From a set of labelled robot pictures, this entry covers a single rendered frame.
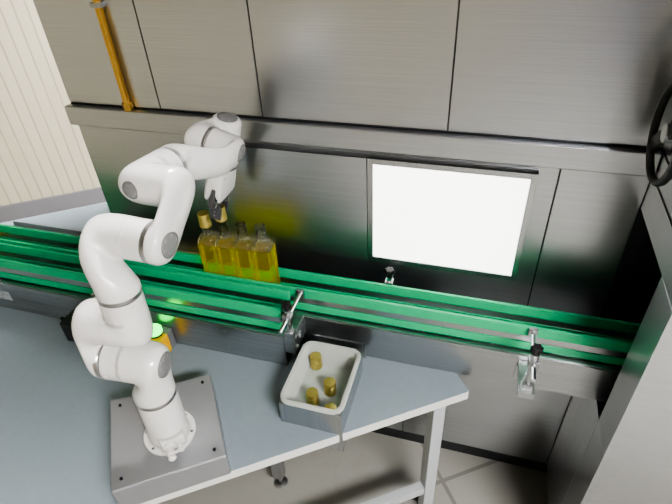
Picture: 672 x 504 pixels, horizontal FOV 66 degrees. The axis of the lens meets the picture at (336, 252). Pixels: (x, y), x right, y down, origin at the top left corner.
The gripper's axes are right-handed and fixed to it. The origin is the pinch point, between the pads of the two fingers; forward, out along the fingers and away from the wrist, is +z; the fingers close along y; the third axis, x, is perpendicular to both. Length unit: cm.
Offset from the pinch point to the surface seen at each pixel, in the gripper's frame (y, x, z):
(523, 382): 15, 92, 7
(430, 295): -4, 64, 6
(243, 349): 15.0, 17.8, 36.2
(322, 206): -12.3, 26.2, -3.9
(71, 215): -42, -88, 69
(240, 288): 5.9, 11.2, 21.3
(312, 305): 3.7, 33.1, 19.6
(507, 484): -10, 123, 89
